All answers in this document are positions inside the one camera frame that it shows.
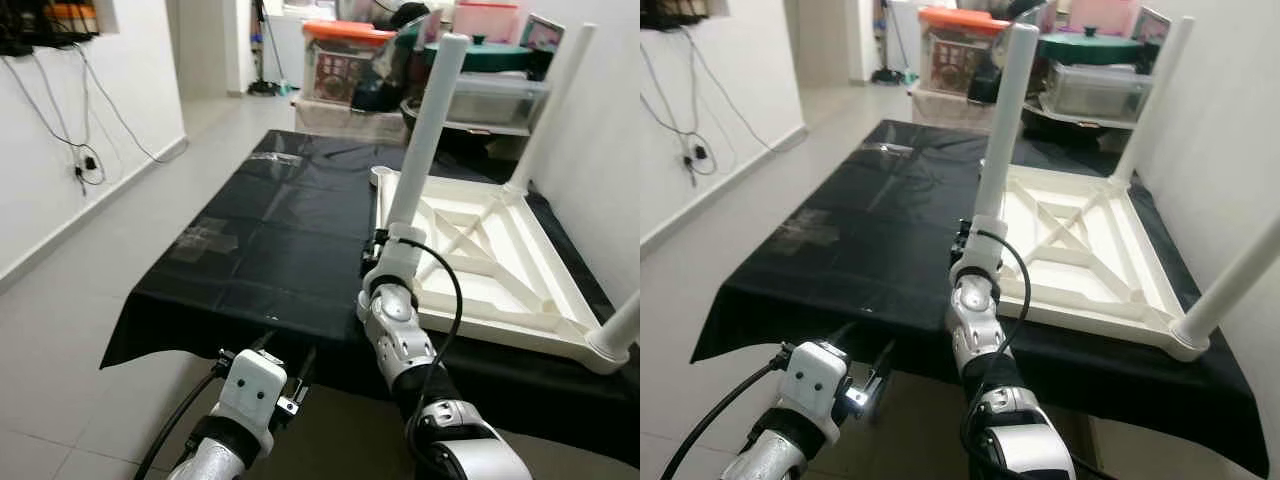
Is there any black wall cable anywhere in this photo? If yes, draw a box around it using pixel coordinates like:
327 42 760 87
640 25 806 186
0 45 186 196

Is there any green round lid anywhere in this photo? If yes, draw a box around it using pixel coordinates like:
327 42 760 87
1038 28 1146 66
420 38 556 73

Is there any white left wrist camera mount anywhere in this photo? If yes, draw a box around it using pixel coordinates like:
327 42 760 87
783 340 851 441
215 348 289 441

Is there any clear plastic container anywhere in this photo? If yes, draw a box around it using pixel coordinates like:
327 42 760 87
440 70 549 126
1040 62 1151 119

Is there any black plastic bag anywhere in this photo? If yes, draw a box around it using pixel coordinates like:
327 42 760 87
965 0 1051 106
350 5 431 113

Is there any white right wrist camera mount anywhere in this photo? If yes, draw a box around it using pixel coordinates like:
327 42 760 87
958 215 1006 286
365 225 429 296

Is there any orange-lidded clear storage bin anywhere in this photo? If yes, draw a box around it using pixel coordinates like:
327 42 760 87
303 20 396 106
918 5 1011 96

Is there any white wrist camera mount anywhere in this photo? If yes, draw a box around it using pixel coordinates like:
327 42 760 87
783 340 851 441
365 225 429 296
215 348 289 441
958 215 1006 286

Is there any colourful printed box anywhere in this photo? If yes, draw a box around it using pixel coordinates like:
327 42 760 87
525 13 566 56
1132 5 1173 46

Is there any beige patterned box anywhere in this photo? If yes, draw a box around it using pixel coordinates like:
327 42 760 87
295 98 411 136
908 85 1001 126

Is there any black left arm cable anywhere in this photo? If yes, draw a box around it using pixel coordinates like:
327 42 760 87
135 350 236 480
660 345 791 480

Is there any crumpled clear tape patch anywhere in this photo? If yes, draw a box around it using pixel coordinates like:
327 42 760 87
770 212 841 253
168 218 241 263

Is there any black floor mop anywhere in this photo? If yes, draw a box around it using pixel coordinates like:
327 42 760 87
870 0 906 86
248 0 281 98

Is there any black round basin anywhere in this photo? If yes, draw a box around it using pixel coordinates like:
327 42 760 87
400 95 531 136
1020 95 1136 131

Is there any pink box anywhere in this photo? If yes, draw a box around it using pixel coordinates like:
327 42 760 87
452 0 523 43
1065 0 1141 33

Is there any white plastic table top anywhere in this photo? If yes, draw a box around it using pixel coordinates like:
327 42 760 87
372 165 631 376
975 160 1211 363

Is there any black tablecloth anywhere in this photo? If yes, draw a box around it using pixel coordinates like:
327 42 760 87
690 118 1271 479
100 128 640 466

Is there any white appliance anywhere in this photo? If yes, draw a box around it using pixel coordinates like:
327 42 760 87
265 10 306 86
895 0 926 76

